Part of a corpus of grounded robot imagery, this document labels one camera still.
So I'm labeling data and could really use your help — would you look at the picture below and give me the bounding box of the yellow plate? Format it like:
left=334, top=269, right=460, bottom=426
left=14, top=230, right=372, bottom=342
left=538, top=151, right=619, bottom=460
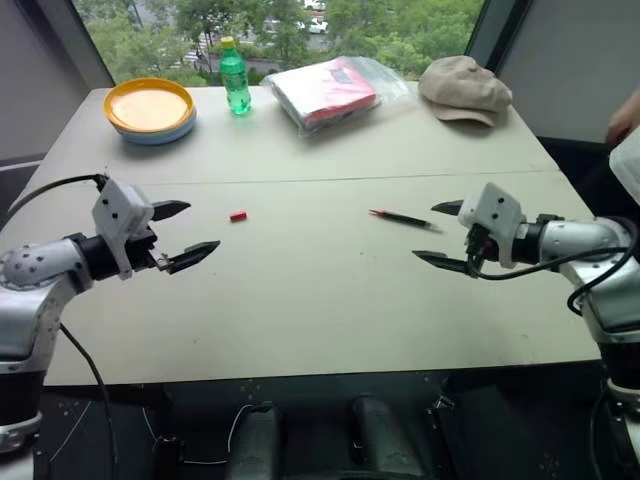
left=103, top=76, right=196, bottom=135

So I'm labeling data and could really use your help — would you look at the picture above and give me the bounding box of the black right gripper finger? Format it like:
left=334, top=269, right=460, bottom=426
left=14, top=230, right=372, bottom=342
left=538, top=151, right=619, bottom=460
left=411, top=249, right=474, bottom=277
left=430, top=199, right=466, bottom=218

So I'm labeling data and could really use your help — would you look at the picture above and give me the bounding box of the beige flat cap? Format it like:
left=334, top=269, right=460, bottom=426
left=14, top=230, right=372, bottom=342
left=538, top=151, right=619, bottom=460
left=417, top=55, right=515, bottom=127

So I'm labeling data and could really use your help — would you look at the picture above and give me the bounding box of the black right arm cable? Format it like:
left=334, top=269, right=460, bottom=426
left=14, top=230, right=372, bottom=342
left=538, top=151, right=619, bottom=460
left=468, top=243, right=632, bottom=317

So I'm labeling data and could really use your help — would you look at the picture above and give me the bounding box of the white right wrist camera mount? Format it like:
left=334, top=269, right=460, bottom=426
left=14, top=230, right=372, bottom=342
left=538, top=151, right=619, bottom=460
left=456, top=182, right=527, bottom=270

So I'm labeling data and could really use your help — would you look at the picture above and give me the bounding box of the clear bag with red contents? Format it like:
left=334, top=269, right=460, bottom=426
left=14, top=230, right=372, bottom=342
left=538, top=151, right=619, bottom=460
left=259, top=55, right=411, bottom=140

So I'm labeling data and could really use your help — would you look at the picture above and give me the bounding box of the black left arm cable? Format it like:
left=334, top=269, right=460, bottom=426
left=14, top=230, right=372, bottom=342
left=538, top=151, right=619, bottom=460
left=6, top=173, right=109, bottom=212

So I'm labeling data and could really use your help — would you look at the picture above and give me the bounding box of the dark rounded shape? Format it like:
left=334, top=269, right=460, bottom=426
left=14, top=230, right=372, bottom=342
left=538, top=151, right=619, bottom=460
left=351, top=396, right=427, bottom=480
left=223, top=401, right=282, bottom=480

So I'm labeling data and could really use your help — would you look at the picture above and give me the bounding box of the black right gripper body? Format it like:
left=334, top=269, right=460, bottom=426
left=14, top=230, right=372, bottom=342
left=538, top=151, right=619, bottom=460
left=464, top=224, right=502, bottom=276

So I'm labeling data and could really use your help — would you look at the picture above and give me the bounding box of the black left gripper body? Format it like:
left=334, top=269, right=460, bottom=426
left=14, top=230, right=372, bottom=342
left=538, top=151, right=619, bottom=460
left=129, top=226, right=172, bottom=275

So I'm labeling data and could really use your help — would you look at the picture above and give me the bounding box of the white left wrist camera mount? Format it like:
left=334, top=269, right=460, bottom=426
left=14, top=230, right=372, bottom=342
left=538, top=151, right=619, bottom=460
left=91, top=175, right=156, bottom=280

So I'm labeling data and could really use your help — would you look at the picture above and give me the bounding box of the green plastic bottle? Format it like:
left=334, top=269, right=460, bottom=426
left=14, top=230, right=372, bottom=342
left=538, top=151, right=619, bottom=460
left=219, top=36, right=253, bottom=118

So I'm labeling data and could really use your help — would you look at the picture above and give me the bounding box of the black pen with red tip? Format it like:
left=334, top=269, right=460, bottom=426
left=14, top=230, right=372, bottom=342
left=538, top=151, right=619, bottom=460
left=368, top=208, right=445, bottom=234

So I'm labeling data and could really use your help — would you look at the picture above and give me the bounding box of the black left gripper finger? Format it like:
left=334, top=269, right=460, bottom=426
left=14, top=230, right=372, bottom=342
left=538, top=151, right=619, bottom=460
left=152, top=199, right=193, bottom=223
left=167, top=240, right=222, bottom=276

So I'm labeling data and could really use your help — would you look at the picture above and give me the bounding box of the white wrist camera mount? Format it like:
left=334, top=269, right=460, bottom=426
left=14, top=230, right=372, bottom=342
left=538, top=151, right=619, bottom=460
left=456, top=182, right=527, bottom=270
left=91, top=175, right=156, bottom=280

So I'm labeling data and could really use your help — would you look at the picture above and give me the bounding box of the light blue plate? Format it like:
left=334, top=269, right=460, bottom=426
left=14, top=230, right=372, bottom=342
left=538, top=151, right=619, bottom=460
left=111, top=105, right=198, bottom=147

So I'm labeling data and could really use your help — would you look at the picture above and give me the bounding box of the thin white wire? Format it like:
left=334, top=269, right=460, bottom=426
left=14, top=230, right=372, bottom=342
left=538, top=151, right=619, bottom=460
left=226, top=402, right=257, bottom=457

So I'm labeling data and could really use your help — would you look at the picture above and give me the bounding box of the black hanging cable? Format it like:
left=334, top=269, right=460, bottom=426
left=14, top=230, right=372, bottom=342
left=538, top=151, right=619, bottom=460
left=59, top=322, right=119, bottom=480

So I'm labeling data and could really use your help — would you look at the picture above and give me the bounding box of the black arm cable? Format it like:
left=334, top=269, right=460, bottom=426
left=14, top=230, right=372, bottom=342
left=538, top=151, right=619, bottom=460
left=6, top=173, right=109, bottom=212
left=468, top=243, right=632, bottom=317

